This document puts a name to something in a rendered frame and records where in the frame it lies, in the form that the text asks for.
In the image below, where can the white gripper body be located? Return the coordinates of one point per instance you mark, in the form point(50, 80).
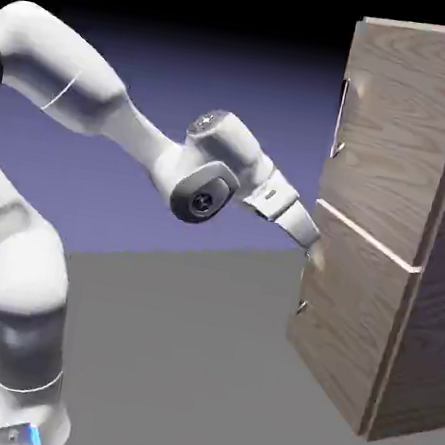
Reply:
point(300, 221)

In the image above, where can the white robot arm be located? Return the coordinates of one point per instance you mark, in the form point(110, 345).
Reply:
point(78, 82)

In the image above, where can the short wooden cabinet door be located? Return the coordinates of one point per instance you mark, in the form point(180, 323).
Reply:
point(350, 307)

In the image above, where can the tall wooden cabinet door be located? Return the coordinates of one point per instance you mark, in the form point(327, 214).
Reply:
point(396, 145)

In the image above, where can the wooden cabinet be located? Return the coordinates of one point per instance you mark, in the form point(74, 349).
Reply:
point(438, 240)

